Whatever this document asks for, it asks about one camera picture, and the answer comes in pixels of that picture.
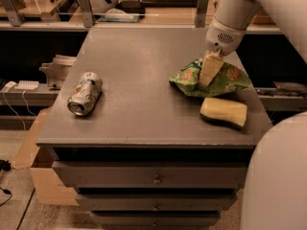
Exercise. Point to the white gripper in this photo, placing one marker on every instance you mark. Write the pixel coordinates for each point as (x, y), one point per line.
(223, 39)

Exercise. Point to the green rice chip bag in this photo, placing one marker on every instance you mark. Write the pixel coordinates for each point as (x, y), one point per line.
(229, 79)

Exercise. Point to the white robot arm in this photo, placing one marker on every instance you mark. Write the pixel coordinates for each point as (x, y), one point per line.
(275, 191)

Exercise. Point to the yellow sponge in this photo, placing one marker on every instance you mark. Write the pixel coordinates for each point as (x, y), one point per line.
(224, 112)

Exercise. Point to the brown cardboard box background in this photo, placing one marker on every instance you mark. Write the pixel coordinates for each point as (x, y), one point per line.
(262, 18)

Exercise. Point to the black device on shelf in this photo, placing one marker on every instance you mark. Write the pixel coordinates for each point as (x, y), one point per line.
(131, 6)

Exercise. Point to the plastic wrapped pack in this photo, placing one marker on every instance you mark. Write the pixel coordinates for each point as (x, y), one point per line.
(116, 15)

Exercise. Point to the grey drawer cabinet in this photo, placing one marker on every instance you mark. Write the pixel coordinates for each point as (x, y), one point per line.
(144, 155)

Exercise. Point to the crushed soda can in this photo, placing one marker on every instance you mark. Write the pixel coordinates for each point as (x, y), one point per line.
(85, 94)

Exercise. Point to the white power strip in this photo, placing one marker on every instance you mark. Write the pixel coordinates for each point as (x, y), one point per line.
(27, 85)

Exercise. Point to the cardboard box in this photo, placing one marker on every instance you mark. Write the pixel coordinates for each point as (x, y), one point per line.
(48, 187)

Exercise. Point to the grey metal bracket part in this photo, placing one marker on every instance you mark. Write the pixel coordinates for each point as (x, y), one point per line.
(57, 70)

